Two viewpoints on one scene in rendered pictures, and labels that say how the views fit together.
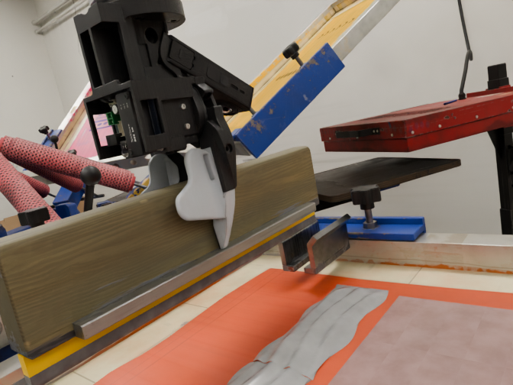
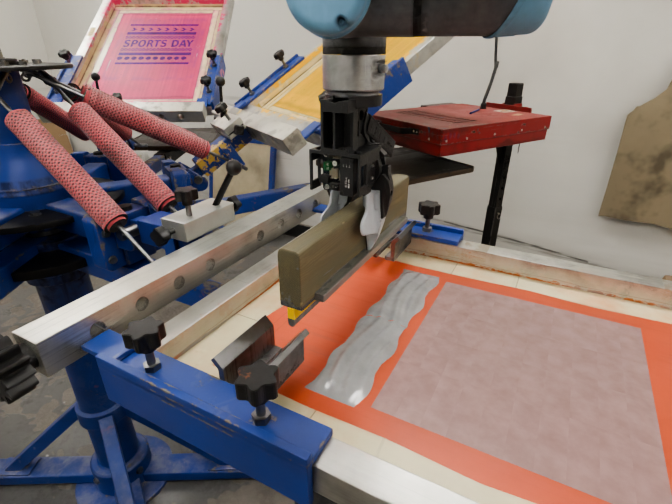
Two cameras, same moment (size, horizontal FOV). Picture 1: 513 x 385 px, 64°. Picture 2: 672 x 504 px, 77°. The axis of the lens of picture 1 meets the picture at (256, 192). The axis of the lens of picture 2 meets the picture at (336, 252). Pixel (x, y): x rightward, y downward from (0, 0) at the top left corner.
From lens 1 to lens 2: 0.31 m
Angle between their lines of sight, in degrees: 20
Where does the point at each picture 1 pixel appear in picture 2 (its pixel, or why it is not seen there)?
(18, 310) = (301, 286)
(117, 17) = (353, 109)
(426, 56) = (457, 50)
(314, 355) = (404, 314)
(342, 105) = not seen: hidden behind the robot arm
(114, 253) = (331, 254)
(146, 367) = not seen: hidden behind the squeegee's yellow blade
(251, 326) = (354, 293)
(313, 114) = not seen: hidden behind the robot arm
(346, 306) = (416, 285)
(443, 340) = (475, 311)
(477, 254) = (494, 260)
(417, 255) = (457, 255)
